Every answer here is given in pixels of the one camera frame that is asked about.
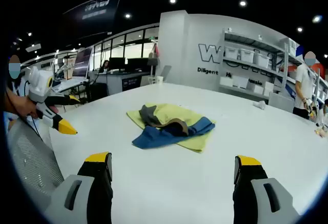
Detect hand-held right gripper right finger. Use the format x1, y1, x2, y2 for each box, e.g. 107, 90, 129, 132
232, 154, 300, 224

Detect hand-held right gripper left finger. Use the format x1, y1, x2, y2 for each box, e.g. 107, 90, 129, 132
45, 151, 113, 224

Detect yellow blue grey garment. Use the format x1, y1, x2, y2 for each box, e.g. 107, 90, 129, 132
126, 103, 216, 154

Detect small yellowish objects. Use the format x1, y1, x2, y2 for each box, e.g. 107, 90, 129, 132
314, 127, 328, 139

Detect person's left hand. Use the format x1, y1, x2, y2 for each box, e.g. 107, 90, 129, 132
14, 95, 39, 119

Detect black cabinet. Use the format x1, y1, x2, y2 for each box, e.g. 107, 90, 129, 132
89, 82, 109, 102

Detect large display screen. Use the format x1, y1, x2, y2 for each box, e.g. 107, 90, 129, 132
72, 46, 93, 78

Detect grey mesh office chair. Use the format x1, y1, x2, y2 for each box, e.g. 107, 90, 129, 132
7, 117, 65, 204

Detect black computer monitor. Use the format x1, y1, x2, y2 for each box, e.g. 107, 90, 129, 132
127, 57, 149, 72
109, 57, 126, 71

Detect office reception counter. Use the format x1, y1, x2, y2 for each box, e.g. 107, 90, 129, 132
89, 69, 152, 96

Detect dark hanging sign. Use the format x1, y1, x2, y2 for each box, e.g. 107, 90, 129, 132
62, 0, 121, 34

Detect grey laptop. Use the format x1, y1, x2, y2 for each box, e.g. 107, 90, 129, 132
268, 91, 295, 113

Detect coat stand with bags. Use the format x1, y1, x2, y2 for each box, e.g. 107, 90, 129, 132
149, 43, 161, 77

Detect set of white storage bins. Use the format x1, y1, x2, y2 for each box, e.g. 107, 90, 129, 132
220, 38, 298, 97

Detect grey metal shelf rack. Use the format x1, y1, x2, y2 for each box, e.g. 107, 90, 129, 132
219, 28, 304, 99

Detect group of ceiling spotlights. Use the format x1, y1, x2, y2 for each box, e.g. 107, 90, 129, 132
12, 0, 323, 46

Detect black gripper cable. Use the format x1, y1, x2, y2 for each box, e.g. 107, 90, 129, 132
25, 115, 44, 141

